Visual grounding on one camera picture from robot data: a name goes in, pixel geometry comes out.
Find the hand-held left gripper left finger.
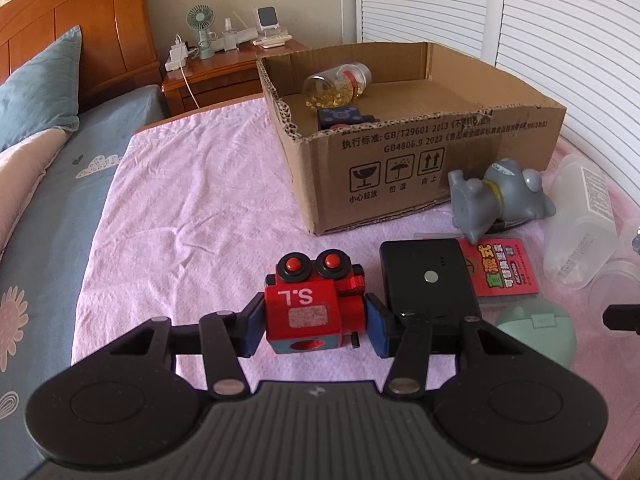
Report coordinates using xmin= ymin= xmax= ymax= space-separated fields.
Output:
xmin=100 ymin=296 xmax=266 ymax=401

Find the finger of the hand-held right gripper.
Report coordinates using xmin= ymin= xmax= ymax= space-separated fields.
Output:
xmin=602 ymin=304 xmax=640 ymax=335

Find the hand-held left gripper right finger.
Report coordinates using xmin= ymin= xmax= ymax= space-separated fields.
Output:
xmin=365 ymin=294 xmax=526 ymax=396

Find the clear plastic jar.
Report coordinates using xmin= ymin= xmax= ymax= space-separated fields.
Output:
xmin=587 ymin=220 xmax=640 ymax=326

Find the red toy train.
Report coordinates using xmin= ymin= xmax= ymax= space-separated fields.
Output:
xmin=263 ymin=249 xmax=368 ymax=356

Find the black power bank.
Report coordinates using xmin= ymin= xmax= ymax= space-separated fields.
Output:
xmin=378 ymin=238 xmax=483 ymax=353

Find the translucent white labelled bottle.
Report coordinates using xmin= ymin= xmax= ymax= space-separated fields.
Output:
xmin=542 ymin=154 xmax=618 ymax=288

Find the red pen refill pack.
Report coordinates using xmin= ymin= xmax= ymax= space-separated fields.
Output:
xmin=452 ymin=234 xmax=543 ymax=311

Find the grey cartoon toy figure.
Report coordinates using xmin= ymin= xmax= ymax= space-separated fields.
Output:
xmin=447 ymin=158 xmax=557 ymax=246

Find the cardboard box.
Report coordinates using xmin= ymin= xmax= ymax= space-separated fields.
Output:
xmin=256 ymin=41 xmax=567 ymax=237

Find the green round earbud case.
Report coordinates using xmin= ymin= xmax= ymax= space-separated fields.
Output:
xmin=494 ymin=297 xmax=578 ymax=367

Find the pink blanket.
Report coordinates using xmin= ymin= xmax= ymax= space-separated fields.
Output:
xmin=72 ymin=95 xmax=640 ymax=411

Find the dark blue toy block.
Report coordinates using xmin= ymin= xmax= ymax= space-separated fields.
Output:
xmin=316 ymin=105 xmax=381 ymax=131

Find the blue-grey printed bedsheet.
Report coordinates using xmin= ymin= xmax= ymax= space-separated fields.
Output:
xmin=0 ymin=85 xmax=171 ymax=480

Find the glass jar with yellow contents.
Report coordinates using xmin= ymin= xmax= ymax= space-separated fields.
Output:
xmin=303 ymin=62 xmax=373 ymax=111

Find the wooden nightstand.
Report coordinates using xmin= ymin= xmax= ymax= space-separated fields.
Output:
xmin=161 ymin=39 xmax=311 ymax=116

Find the white power strip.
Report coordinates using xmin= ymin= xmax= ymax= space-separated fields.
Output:
xmin=165 ymin=47 xmax=198 ymax=72

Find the white louvered door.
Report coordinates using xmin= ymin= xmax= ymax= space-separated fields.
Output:
xmin=354 ymin=0 xmax=503 ymax=68
xmin=495 ymin=0 xmax=640 ymax=176

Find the white router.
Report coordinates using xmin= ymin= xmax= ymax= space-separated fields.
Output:
xmin=215 ymin=27 xmax=261 ymax=53

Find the white screen device on stand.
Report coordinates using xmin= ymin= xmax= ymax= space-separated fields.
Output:
xmin=256 ymin=6 xmax=283 ymax=38

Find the green desk fan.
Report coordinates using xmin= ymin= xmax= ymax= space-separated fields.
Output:
xmin=187 ymin=5 xmax=217 ymax=61

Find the blue pillow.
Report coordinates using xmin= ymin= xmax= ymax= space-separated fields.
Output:
xmin=0 ymin=25 xmax=83 ymax=153

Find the wooden headboard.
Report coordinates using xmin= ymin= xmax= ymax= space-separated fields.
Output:
xmin=0 ymin=0 xmax=163 ymax=111

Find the white charger cable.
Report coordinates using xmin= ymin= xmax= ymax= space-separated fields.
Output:
xmin=180 ymin=62 xmax=202 ymax=109

